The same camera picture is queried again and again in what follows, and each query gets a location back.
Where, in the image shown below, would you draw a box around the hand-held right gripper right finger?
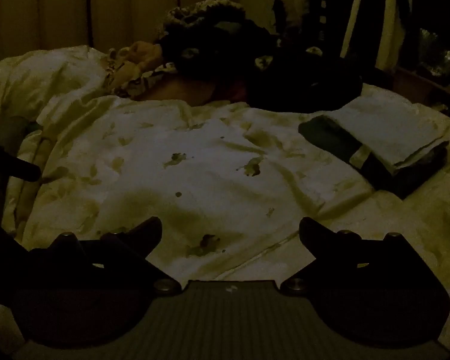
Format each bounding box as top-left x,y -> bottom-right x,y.
281,217 -> 443,294

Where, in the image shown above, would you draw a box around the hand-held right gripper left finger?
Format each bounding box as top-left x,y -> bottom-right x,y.
30,217 -> 181,294

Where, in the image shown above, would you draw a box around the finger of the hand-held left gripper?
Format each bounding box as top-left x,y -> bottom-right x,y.
0,131 -> 42,182

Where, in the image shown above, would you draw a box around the white floral cloth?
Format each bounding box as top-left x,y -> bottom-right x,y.
15,95 -> 376,282

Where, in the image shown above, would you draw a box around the dark garment with stripe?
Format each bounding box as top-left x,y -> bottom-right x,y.
298,116 -> 449,200

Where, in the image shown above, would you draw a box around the white garment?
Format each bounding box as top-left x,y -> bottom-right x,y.
335,92 -> 450,177

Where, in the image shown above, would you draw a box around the pile of dark clothes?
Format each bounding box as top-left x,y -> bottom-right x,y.
154,19 -> 364,113

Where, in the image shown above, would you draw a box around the hanging clothes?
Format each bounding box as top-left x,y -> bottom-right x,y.
274,0 -> 413,70

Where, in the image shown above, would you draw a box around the white bed blanket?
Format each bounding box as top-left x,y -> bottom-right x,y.
0,45 -> 450,353

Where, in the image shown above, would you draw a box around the patterned cloth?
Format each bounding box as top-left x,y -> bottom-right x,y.
105,41 -> 181,100

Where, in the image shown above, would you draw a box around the beige padded headboard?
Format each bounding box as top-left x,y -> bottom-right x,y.
0,0 -> 248,61

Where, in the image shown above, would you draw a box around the dark bedside furniture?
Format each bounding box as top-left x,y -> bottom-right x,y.
394,0 -> 450,113

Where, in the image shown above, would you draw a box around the frilly knitted cloth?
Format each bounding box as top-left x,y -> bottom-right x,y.
165,1 -> 248,32

